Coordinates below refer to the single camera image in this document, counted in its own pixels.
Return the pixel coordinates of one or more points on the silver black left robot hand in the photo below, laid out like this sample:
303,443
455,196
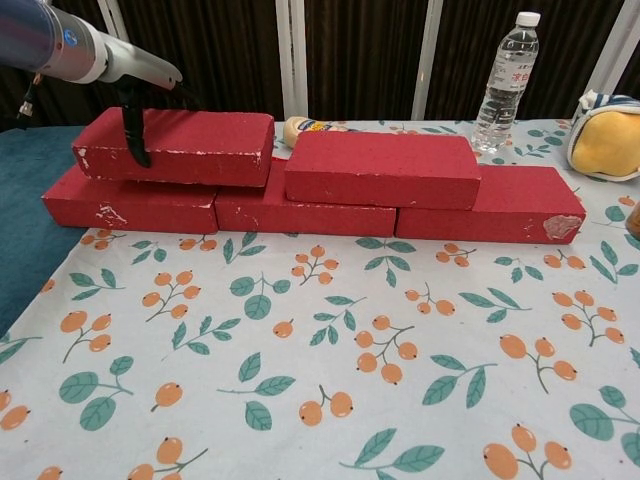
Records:
140,65

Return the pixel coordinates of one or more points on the red rectangular block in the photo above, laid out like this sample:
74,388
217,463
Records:
200,135
380,160
305,217

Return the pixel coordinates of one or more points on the dark pleated curtain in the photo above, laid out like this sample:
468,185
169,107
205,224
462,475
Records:
230,50

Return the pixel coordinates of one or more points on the red block with white scratches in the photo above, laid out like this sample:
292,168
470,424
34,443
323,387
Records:
160,215

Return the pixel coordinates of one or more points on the mayonnaise squeeze bottle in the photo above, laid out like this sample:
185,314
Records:
300,126

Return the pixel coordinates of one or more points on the teal felt table cover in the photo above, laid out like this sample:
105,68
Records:
20,200

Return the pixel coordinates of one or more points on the floral fruit print tablecloth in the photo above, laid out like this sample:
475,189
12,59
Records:
350,350

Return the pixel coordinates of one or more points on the clear plastic water bottle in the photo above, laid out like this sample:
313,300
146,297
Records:
500,90

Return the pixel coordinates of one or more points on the red block with chipped corner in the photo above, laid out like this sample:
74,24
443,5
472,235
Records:
500,220

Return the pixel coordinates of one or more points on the yellow plush with striped hat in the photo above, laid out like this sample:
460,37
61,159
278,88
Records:
605,140

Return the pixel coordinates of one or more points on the clear jar of brown snacks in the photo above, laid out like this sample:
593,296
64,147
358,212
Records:
635,217

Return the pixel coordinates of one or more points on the white metal frame post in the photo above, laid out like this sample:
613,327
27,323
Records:
107,10
427,60
617,30
291,60

